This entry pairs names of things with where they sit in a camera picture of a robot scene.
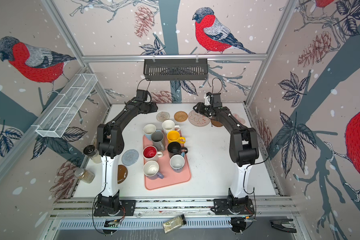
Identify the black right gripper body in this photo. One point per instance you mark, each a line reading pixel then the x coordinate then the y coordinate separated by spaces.
pixel 204 110

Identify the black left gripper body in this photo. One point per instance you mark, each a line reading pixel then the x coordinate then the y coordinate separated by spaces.
pixel 149 107

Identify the brown round wooden coaster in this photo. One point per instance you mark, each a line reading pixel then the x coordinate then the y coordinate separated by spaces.
pixel 216 123

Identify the round bunny print coaster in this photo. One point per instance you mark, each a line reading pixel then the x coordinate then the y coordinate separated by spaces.
pixel 198 120

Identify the multicolour zigzag woven coaster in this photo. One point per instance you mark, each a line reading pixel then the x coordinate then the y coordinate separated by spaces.
pixel 163 116

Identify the pink flower shaped coaster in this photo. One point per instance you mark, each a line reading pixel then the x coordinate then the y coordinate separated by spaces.
pixel 241 120

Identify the grey round felt coaster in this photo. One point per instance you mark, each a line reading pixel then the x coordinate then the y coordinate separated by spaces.
pixel 130 157

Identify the dark brown glossy coaster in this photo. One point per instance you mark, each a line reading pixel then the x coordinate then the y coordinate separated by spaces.
pixel 122 173

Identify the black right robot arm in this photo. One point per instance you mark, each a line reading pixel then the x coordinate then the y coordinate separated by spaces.
pixel 243 149

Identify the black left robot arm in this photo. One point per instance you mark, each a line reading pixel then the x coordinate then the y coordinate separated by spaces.
pixel 110 142

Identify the brown rattan woven coaster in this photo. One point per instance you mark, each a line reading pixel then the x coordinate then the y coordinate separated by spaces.
pixel 180 116

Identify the light blue mug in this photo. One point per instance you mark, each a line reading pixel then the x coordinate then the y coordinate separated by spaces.
pixel 148 130

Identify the white faceted mug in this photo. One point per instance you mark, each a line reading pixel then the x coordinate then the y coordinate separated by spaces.
pixel 169 126

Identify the grey mug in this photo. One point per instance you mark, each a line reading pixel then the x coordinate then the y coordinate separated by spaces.
pixel 158 140

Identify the yellow mug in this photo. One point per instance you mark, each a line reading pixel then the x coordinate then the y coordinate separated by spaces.
pixel 174 136

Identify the red interior white mug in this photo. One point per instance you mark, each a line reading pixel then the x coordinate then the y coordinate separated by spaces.
pixel 151 153

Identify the black mug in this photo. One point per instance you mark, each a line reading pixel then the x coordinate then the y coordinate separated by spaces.
pixel 175 148

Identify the pink rectangular tray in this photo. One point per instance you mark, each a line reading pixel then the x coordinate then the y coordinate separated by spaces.
pixel 170 176

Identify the black lid spice jar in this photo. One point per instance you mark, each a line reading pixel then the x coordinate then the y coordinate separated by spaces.
pixel 93 154

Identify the gold lid spice jar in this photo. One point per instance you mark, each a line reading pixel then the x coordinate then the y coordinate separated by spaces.
pixel 84 175

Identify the fallen spice jar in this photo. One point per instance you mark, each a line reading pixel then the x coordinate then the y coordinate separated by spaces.
pixel 174 223

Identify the black clamp tool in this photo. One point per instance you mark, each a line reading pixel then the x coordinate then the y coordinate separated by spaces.
pixel 284 225

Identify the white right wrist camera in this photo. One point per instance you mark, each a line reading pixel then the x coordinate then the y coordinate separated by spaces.
pixel 213 99

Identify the black hanging wire basket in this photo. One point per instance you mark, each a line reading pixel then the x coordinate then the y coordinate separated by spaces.
pixel 176 69

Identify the white blue handled mug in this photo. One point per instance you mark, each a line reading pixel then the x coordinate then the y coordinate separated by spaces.
pixel 177 162

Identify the white purple handled mug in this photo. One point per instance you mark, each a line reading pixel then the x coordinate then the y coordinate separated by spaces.
pixel 151 170

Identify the white wire mesh shelf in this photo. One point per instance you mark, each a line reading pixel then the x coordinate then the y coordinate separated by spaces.
pixel 60 117

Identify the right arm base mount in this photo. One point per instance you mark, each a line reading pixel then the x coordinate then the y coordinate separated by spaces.
pixel 236 206

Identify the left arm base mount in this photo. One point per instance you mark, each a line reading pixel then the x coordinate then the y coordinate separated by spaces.
pixel 111 207

